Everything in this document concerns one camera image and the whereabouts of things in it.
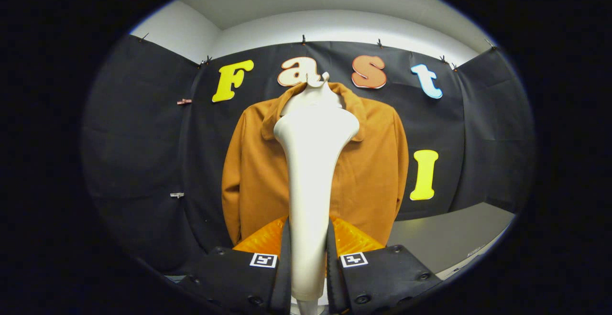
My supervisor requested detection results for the row of black clips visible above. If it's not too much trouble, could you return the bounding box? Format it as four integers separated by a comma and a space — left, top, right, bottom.
139, 32, 497, 71

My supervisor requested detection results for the orange-brown button shirt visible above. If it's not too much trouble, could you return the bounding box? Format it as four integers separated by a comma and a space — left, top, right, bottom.
221, 81, 410, 249

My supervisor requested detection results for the white mannequin torso stand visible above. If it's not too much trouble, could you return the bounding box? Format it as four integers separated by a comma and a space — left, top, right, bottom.
280, 71, 345, 117

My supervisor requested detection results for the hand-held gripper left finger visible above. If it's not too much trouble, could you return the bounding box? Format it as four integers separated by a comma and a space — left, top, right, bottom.
179, 216, 292, 315

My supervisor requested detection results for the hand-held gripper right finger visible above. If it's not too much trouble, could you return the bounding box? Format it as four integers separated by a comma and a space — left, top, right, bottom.
327, 216, 441, 315

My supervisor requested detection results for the grey table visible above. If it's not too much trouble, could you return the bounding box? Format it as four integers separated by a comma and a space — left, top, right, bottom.
386, 202, 516, 280

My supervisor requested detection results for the white garment steamer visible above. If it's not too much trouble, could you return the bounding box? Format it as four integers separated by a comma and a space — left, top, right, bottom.
273, 106, 361, 315

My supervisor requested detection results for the black backdrop cloth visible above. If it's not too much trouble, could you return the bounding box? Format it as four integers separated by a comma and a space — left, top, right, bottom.
80, 33, 534, 277

